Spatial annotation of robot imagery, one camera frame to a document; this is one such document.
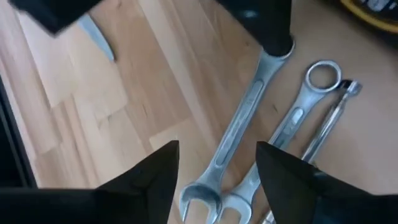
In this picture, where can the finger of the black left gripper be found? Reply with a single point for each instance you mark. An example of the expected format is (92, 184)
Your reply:
(261, 21)
(53, 12)

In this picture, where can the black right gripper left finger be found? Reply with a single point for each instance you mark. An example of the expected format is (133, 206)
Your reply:
(124, 202)

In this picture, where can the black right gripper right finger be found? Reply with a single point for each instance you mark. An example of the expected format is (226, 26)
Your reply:
(311, 199)

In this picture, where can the chrome telescoping rod tool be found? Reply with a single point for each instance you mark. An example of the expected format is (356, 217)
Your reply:
(329, 121)

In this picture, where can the silver combination wrench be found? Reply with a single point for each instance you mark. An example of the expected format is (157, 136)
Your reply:
(239, 124)
(298, 112)

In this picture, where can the yellow black Stanley tape measure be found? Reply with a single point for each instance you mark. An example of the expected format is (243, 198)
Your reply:
(373, 12)

